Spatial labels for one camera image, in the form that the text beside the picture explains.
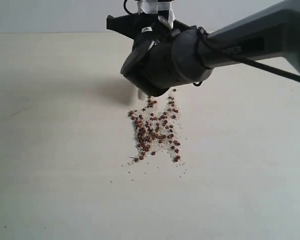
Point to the scattered white rice grains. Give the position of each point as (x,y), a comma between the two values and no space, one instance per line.
(152,158)

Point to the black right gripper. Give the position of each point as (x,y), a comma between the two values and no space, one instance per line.
(152,28)

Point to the scattered brown round pellets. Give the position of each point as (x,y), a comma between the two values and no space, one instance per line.
(155,130)

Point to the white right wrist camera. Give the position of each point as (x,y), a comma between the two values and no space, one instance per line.
(156,6)

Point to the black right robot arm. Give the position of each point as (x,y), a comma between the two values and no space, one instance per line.
(167,53)

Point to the white paint brush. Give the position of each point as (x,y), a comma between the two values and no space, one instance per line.
(141,95)

